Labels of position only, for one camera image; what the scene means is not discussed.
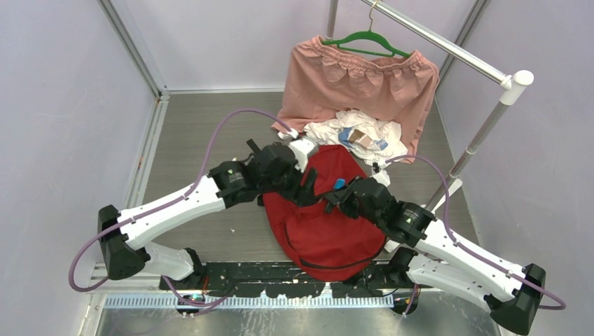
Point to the green clothes hanger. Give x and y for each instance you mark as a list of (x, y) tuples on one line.
[(369, 36)]

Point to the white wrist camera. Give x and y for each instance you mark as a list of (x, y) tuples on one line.
[(303, 147), (380, 175)]

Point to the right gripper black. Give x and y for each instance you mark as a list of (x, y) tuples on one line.
[(342, 198)]

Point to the black blue highlighter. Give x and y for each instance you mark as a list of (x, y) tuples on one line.
[(339, 184)]

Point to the silver white clothes rack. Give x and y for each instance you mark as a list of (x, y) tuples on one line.
[(503, 34)]

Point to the red backpack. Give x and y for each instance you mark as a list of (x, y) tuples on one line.
[(327, 246)]

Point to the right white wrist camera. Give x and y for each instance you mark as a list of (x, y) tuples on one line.
[(380, 175)]

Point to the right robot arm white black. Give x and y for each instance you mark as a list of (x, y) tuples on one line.
[(431, 256)]

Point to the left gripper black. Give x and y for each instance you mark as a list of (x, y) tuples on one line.
[(302, 194)]

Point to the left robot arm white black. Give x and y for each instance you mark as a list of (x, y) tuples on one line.
[(128, 246)]

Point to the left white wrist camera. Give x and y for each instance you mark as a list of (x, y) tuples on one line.
[(303, 147)]

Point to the pink skirt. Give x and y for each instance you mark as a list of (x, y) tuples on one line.
[(323, 80)]

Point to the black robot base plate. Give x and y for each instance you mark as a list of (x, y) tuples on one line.
[(274, 279)]

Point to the white crumpled cloth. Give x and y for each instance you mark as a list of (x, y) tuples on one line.
[(367, 138)]

